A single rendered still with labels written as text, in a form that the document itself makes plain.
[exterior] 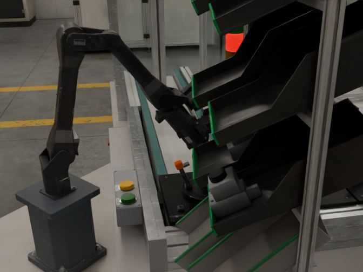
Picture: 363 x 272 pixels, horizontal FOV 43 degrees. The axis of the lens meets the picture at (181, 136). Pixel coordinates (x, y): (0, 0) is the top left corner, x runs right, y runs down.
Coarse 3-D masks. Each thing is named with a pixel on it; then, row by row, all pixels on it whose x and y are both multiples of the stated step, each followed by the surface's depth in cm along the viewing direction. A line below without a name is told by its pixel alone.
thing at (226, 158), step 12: (312, 108) 80; (288, 120) 81; (264, 132) 82; (204, 144) 97; (216, 144) 97; (252, 144) 83; (264, 144) 83; (192, 156) 95; (204, 156) 97; (216, 156) 94; (228, 156) 92; (240, 156) 84; (252, 156) 84; (204, 168) 92; (240, 168) 85; (204, 180) 86
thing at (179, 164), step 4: (180, 160) 122; (176, 164) 121; (180, 164) 121; (184, 164) 122; (188, 164) 122; (180, 168) 121; (180, 172) 122; (184, 172) 122; (184, 176) 123; (184, 180) 123; (188, 180) 124; (188, 184) 124
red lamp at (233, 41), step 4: (228, 36) 128; (232, 36) 127; (236, 36) 127; (240, 36) 128; (228, 40) 128; (232, 40) 128; (236, 40) 128; (240, 40) 128; (228, 44) 129; (232, 44) 128; (236, 44) 128; (228, 48) 129; (232, 48) 129; (236, 48) 129
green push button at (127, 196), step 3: (123, 195) 126; (126, 195) 126; (129, 195) 126; (132, 195) 126; (120, 198) 125; (123, 198) 124; (126, 198) 124; (129, 198) 124; (132, 198) 124; (135, 198) 125; (123, 201) 124; (126, 201) 123; (129, 201) 124; (132, 201) 124
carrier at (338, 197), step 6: (336, 192) 125; (342, 192) 125; (348, 192) 125; (324, 198) 123; (330, 198) 123; (336, 198) 123; (342, 198) 123; (348, 198) 123; (324, 204) 120; (330, 204) 120; (336, 204) 121; (342, 204) 121; (348, 204) 121; (354, 204) 122
